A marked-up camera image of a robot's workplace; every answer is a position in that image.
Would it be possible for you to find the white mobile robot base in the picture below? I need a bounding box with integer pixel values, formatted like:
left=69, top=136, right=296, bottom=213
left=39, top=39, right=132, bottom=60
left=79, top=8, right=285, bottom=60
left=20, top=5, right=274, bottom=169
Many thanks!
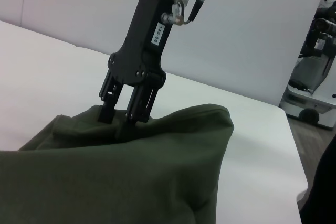
left=279, top=0, right=336, bottom=131

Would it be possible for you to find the dark green t-shirt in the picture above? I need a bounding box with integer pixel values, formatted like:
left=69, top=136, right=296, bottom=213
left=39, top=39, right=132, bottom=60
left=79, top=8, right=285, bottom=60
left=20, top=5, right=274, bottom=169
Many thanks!
left=0, top=103, right=235, bottom=224

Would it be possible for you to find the clear cable plug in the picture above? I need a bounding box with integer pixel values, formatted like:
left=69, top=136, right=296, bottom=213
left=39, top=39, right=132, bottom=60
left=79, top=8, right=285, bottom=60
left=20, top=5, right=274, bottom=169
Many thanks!
left=160, top=0, right=185, bottom=26

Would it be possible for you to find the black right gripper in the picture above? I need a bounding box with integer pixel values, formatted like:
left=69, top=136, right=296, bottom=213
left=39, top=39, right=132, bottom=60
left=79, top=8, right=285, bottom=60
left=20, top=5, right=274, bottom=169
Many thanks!
left=98, top=0, right=176, bottom=126

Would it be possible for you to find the thin black cable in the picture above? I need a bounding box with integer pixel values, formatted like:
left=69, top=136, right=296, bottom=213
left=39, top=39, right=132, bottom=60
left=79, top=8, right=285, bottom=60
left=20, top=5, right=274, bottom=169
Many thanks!
left=182, top=0, right=216, bottom=25

